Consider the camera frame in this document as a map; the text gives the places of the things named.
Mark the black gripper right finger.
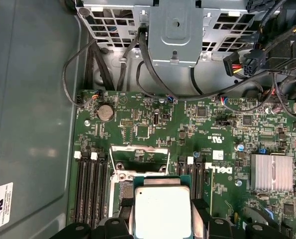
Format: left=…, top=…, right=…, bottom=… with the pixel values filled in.
left=191, top=198, right=296, bottom=239

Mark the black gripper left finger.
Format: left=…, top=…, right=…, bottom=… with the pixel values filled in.
left=49, top=198, right=135, bottom=239

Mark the silver CPU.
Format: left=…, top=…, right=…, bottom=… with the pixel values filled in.
left=132, top=175, right=195, bottom=239

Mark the CPU socket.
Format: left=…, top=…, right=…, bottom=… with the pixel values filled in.
left=112, top=161, right=173, bottom=220

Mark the black RAM slot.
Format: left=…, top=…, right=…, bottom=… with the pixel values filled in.
left=194, top=156, right=205, bottom=201
left=176, top=156, right=187, bottom=177
left=84, top=152, right=93, bottom=224
left=98, top=152, right=110, bottom=221
left=90, top=151, right=100, bottom=222
left=74, top=151, right=86, bottom=225
left=186, top=156, right=196, bottom=200

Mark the silver chipset heatsink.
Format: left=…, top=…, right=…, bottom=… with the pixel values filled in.
left=250, top=153, right=295, bottom=193

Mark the green motherboard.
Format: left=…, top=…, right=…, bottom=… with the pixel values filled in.
left=67, top=89, right=296, bottom=239

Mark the white case label sticker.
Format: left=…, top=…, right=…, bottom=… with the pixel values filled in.
left=0, top=182, right=14, bottom=226

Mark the round coin battery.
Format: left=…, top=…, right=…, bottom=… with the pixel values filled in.
left=95, top=104, right=114, bottom=122

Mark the black eight-pin power connector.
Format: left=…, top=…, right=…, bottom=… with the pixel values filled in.
left=242, top=49, right=267, bottom=80

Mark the metal disk bay cage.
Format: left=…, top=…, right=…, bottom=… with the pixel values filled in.
left=75, top=0, right=260, bottom=68

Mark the black braided cable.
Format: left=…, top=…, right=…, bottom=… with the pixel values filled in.
left=89, top=44, right=115, bottom=91

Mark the black sleeved cable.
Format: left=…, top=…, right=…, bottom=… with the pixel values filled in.
left=136, top=24, right=205, bottom=97

